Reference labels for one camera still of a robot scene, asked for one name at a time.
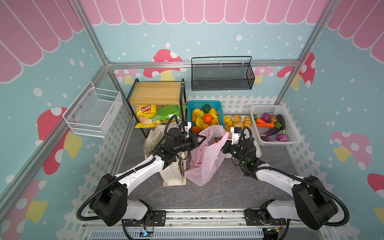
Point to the white plastic vegetable basket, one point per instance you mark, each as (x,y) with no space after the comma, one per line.
(290,129)

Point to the green avocado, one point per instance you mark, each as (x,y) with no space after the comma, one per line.
(206,108)

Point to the round beige bread bun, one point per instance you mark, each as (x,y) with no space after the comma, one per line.
(236,118)

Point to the purple onion front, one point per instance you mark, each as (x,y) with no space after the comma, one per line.
(283,138)

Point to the yellow chips bag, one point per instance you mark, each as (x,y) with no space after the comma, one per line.
(145,115)

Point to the purple onion back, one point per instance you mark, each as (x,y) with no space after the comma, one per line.
(266,117)

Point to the orange carrot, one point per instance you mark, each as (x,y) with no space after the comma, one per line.
(263,124)

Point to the teal plastic fruit basket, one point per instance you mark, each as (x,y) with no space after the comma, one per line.
(199,104)

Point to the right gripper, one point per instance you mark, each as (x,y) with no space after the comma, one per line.
(227,146)

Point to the purple sweet potato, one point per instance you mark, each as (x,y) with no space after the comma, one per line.
(268,139)

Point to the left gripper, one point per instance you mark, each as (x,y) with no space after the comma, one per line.
(194,140)

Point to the orange tomato fruit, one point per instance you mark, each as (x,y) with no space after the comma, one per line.
(207,118)

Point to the beige canvas tote bag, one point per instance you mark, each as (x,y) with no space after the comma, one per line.
(174,174)

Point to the dark purple eggplant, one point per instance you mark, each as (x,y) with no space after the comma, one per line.
(270,132)

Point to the striped yellow bread roll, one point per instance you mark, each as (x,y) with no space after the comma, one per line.
(228,123)

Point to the purple onion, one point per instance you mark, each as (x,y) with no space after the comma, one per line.
(283,138)
(266,117)

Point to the banana bunch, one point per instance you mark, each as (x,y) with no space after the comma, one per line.
(197,118)

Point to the small striped bread roll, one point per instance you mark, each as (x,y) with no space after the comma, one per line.
(248,121)

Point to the wooden black-frame shelf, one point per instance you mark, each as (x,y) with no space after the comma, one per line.
(157,93)

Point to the orange tangerine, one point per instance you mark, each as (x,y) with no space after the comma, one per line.
(196,130)

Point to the green snack bag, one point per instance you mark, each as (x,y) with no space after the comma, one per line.
(167,111)

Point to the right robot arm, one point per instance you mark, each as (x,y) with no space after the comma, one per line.
(312,203)

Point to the long striped croissant bread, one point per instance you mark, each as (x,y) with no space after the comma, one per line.
(238,125)

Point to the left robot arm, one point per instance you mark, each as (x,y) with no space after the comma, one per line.
(110,202)

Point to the brown potato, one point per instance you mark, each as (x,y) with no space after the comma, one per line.
(274,119)

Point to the pink plastic grocery bag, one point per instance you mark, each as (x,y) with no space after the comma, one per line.
(207,157)

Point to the black mesh wall basket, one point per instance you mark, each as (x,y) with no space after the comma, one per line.
(227,73)

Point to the white wire wall basket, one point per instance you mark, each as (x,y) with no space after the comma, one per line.
(93,112)

